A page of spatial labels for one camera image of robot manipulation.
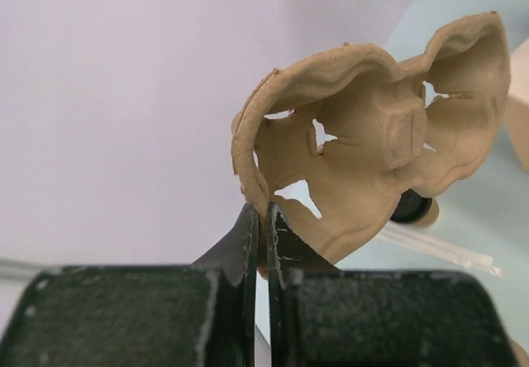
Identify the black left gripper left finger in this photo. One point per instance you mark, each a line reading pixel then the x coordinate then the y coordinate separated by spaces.
pixel 202 314

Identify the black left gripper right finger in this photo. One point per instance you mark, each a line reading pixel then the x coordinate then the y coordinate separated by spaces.
pixel 320 315

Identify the black plastic cup lid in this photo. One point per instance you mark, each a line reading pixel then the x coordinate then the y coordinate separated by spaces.
pixel 411 208

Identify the single brown paper cup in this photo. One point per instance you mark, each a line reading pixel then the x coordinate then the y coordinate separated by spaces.
pixel 430 216

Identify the single pulp cup carrier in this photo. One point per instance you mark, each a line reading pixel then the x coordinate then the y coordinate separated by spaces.
pixel 336 138

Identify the brown paper bag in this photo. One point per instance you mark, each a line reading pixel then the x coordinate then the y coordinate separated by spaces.
pixel 516 119

